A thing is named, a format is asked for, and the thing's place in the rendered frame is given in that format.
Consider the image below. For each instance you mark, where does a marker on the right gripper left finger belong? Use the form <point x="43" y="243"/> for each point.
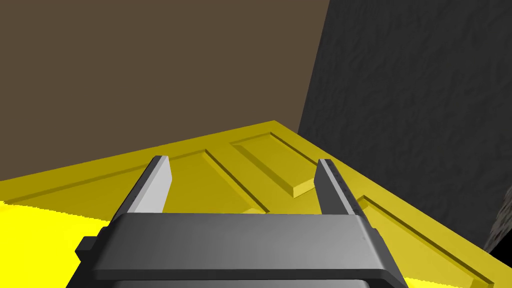
<point x="151" y="192"/>

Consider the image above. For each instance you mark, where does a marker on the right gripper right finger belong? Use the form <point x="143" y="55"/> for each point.
<point x="335" y="192"/>

